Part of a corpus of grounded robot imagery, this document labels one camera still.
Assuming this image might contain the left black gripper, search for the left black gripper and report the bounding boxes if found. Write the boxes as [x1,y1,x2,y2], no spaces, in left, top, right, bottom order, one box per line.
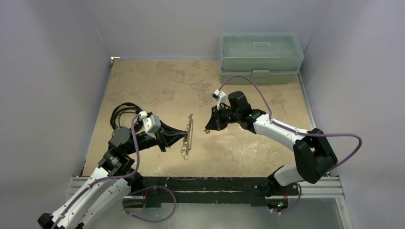
[126,119,187,155]

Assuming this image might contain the metal keyring plate with rings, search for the metal keyring plate with rings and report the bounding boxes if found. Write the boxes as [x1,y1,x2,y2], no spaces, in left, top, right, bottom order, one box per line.
[181,114,193,160]

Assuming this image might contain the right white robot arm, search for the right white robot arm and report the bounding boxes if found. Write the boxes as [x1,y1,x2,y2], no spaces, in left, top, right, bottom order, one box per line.
[205,90,338,195]

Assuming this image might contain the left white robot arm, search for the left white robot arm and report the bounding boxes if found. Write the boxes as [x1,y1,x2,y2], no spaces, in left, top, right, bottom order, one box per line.
[37,113,193,229]

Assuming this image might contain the green plastic storage box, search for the green plastic storage box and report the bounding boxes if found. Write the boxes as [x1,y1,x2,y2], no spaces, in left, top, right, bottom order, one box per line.
[217,32,304,84]

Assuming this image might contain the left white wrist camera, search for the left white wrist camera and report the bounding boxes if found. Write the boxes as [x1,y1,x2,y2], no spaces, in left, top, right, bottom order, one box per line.
[139,111,161,139]

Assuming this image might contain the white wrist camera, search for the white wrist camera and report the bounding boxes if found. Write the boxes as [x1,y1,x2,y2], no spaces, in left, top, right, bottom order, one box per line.
[212,89,227,110]
[139,111,161,139]

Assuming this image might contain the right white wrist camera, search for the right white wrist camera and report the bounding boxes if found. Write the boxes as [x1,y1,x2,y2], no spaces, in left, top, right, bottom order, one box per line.
[212,89,227,110]

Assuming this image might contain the coiled black cable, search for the coiled black cable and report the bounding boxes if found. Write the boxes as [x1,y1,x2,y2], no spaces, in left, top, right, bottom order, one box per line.
[109,102,145,130]

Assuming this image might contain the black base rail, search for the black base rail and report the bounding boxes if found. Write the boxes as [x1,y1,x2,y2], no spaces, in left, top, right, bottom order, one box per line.
[139,176,299,208]

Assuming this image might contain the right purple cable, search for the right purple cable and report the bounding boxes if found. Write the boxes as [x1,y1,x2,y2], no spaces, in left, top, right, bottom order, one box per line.
[218,75,363,216]

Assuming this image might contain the purple cable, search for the purple cable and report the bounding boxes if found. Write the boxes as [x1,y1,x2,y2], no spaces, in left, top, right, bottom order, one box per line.
[218,75,363,216]
[50,114,177,229]

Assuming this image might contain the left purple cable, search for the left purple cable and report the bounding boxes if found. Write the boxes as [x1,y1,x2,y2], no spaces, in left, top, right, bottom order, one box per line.
[50,114,177,229]

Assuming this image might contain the aluminium frame extrusion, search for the aluminium frame extrusion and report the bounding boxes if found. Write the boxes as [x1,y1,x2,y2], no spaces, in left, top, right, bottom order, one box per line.
[64,177,345,202]

